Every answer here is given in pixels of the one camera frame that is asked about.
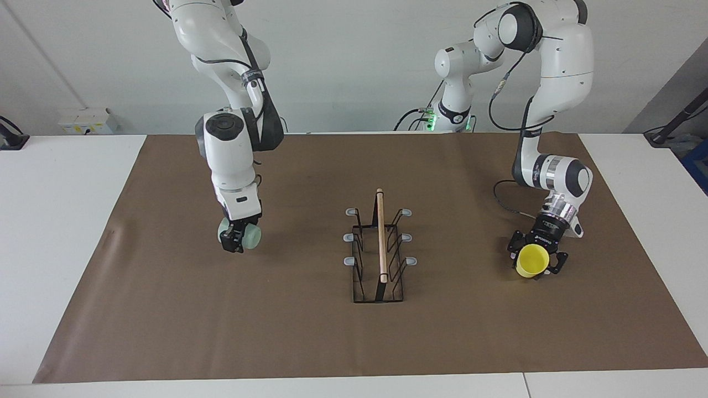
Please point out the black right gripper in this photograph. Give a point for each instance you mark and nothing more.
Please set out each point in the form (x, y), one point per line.
(238, 226)

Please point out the yellow plastic cup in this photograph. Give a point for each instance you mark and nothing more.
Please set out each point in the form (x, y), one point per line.
(532, 260)

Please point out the blue box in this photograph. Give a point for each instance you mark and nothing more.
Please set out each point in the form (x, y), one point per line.
(698, 166)

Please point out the pale green plastic cup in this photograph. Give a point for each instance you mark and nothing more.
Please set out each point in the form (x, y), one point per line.
(253, 236)

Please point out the black clamp base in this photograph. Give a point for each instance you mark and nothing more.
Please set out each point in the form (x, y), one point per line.
(11, 141)

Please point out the white wall socket box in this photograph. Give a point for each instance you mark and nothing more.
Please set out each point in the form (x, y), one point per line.
(86, 122)

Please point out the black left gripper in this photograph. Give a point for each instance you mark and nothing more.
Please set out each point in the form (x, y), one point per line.
(547, 232)

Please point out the brown paper table mat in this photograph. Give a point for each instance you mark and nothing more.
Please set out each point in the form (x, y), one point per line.
(276, 331)

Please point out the black stand pole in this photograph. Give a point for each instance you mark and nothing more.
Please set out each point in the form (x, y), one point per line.
(672, 130)

